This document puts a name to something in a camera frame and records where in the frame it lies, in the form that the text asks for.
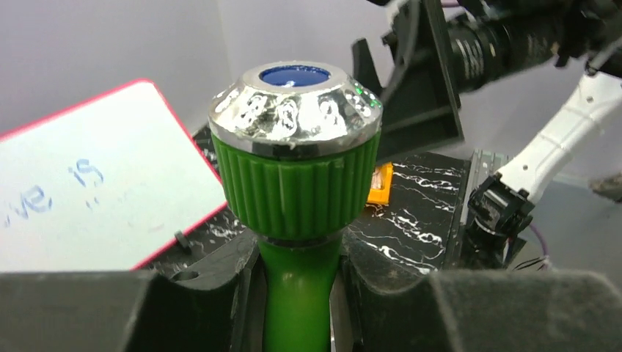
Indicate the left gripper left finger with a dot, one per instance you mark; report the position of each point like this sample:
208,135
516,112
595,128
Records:
202,308

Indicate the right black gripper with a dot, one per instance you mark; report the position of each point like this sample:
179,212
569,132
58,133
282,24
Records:
436,58

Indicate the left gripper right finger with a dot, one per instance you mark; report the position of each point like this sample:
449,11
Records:
381,306

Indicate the green water faucet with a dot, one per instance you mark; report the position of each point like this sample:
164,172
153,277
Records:
296,144

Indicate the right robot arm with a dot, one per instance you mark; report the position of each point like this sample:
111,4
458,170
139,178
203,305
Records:
500,207

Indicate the orange parts bin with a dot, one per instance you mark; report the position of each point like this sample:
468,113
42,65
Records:
381,185

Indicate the pink framed whiteboard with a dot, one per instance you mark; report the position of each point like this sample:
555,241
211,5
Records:
108,184

